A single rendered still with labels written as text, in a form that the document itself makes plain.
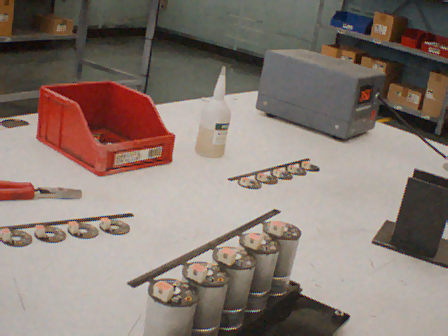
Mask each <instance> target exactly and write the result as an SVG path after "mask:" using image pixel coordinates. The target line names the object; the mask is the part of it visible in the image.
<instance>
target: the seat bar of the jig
mask: <svg viewBox="0 0 448 336"><path fill-rule="evenodd" d="M300 286H301V284H299V283H297V282H294V281H292V280H289V284H288V287H287V292H286V293H285V294H283V295H280V296H271V295H268V300H267V305H266V308H265V309H264V310H261V311H259V312H247V311H245V313H244V320H243V324H242V325H241V326H240V328H236V329H233V330H222V329H219V330H218V334H217V336H249V335H250V333H252V332H254V330H256V329H258V327H260V326H261V325H262V324H264V323H265V322H266V321H268V320H269V319H270V318H272V317H273V316H274V315H276V314H277V313H278V312H279V311H281V310H282V308H285V307H286V305H289V304H290V302H292V301H293V300H294V299H295V298H297V297H298V292H299V289H300Z"/></svg>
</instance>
